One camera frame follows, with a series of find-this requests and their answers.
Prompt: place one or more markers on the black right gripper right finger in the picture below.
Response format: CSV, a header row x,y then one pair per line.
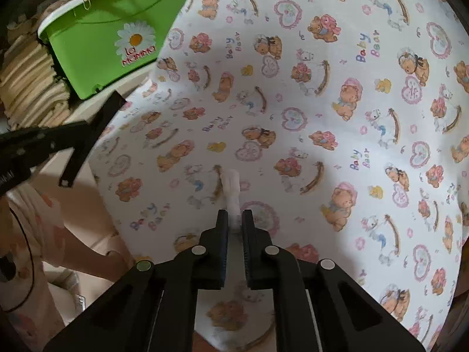
x,y
318,306

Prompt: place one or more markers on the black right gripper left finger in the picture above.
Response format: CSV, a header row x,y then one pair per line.
x,y
153,306

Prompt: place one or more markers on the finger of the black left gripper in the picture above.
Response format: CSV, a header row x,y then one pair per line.
x,y
87,138

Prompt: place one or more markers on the stack of folded paper bags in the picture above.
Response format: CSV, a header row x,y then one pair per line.
x,y
33,94

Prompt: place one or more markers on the person in floral clothes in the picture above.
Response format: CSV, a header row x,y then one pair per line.
x,y
33,233

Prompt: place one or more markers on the green plastic storage bin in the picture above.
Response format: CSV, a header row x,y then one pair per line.
x,y
98,42

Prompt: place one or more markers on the bear print tablecloth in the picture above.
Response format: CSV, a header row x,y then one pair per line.
x,y
347,121

